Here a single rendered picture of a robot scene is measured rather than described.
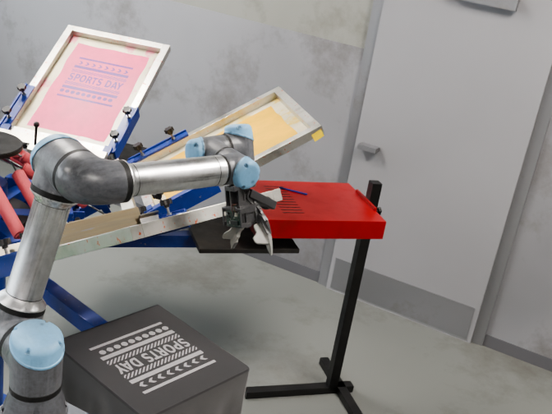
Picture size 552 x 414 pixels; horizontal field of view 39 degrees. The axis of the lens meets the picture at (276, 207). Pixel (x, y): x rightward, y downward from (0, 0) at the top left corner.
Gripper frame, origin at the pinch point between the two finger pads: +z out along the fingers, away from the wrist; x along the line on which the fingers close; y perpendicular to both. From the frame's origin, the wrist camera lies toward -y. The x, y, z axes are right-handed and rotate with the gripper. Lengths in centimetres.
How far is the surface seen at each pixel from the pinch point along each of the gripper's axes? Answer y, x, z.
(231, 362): -19, -33, 46
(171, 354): -5, -47, 42
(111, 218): -7, -75, -1
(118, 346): 6, -60, 38
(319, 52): -234, -163, -52
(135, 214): -17, -74, 0
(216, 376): -9, -30, 47
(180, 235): -71, -116, 23
